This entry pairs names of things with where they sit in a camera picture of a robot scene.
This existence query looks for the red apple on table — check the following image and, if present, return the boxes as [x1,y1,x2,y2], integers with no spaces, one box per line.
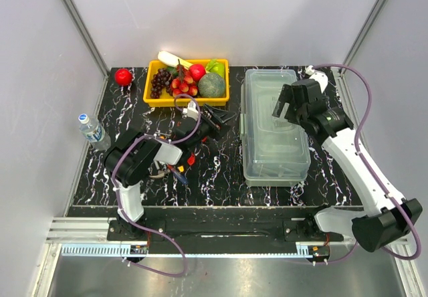
[114,68,133,86]

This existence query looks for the silver pliers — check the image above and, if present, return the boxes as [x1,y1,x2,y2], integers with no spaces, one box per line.
[149,167,170,179]

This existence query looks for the red apple in tray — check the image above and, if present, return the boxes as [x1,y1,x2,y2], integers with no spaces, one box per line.
[189,64,206,82]

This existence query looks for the clear plastic tool box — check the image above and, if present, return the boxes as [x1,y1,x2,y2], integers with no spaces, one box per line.
[239,69,311,187]

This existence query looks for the plastic water bottle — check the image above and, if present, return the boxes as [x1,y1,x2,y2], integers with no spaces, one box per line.
[78,114,111,151]

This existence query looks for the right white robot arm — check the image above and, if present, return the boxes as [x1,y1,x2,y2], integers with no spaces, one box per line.
[272,76,423,252]

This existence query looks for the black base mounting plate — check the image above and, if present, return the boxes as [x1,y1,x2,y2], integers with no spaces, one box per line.
[107,207,344,256]

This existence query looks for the red lychee fruit bunch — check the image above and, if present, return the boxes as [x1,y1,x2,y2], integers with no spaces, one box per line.
[170,64,199,97]

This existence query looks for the aluminium frame rail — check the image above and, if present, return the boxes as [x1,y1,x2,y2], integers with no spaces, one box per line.
[46,217,112,243]

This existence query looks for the white radish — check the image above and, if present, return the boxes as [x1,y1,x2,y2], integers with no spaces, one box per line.
[157,51,193,69]

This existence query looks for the green netted melon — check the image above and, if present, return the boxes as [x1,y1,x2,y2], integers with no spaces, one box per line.
[197,73,225,98]

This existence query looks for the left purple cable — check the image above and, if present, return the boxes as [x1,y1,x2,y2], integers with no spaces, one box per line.
[110,93,202,277]

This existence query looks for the dark purple grape bunch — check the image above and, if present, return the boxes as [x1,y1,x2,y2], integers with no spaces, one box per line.
[150,68,172,99]

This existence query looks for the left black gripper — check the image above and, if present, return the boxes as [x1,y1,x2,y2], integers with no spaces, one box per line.
[188,104,237,149]

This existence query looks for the blue red screwdriver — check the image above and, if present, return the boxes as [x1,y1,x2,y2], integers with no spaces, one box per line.
[167,165,189,185]

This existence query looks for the green pepper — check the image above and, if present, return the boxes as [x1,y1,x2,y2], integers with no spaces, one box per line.
[205,59,225,78]

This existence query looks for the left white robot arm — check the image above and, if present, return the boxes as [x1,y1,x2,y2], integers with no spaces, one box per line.
[103,101,235,240]

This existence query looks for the red handled pliers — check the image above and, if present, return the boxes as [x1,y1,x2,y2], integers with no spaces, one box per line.
[186,136,208,167]

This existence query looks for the yellow plastic tray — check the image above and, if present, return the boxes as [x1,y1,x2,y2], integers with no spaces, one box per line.
[142,59,230,108]

